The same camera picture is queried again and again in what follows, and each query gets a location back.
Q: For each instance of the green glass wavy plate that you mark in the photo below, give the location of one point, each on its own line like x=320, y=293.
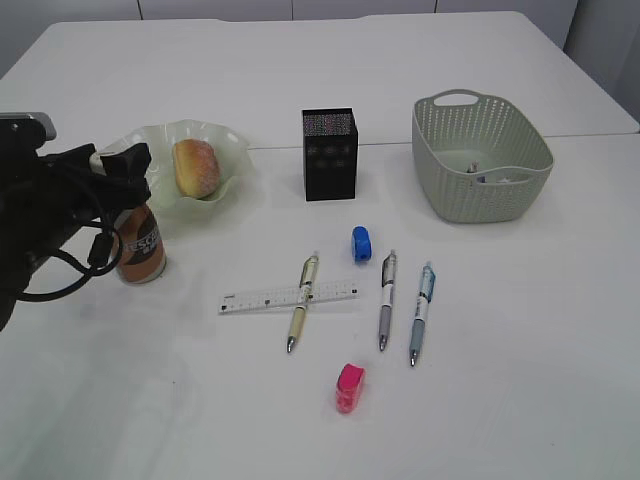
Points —
x=166, y=201

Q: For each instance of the grey retractable pen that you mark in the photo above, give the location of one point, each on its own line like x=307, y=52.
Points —
x=388, y=277

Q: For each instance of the black mesh pen holder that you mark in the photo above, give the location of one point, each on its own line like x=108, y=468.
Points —
x=330, y=149

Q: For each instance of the sugared bread bun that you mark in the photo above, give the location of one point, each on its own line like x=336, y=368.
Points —
x=197, y=170

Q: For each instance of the pink pencil sharpener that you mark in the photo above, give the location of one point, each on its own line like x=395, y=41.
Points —
x=349, y=386

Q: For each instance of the clear plastic ruler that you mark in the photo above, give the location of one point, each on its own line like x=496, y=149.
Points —
x=289, y=297

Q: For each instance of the green plastic woven basket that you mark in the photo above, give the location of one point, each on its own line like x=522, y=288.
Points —
x=477, y=157

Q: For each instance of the brown Nescafe coffee bottle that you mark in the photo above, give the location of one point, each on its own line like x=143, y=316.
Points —
x=143, y=256

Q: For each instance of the beige retractable pen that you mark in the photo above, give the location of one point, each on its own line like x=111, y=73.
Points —
x=306, y=283

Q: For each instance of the blue pencil sharpener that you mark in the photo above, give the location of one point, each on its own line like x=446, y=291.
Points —
x=361, y=245

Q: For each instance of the light blue retractable pen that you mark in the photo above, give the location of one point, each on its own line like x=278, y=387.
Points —
x=419, y=325

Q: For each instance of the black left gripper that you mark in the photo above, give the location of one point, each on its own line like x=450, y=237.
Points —
x=43, y=204

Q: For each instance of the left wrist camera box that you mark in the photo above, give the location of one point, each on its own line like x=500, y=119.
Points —
x=38, y=124

